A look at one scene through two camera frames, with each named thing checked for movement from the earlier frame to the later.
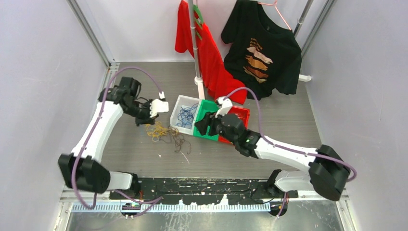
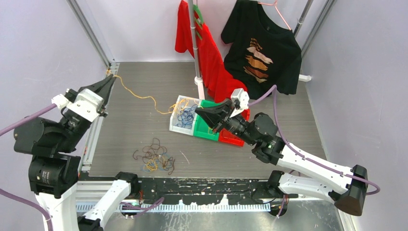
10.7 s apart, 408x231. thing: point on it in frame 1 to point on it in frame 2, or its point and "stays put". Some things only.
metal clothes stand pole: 198,79 stays put
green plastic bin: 205,106 stays put
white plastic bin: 184,115 stays put
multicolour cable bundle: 158,132 to 154,158
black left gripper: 147,119 to 104,86
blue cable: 186,115 stays put
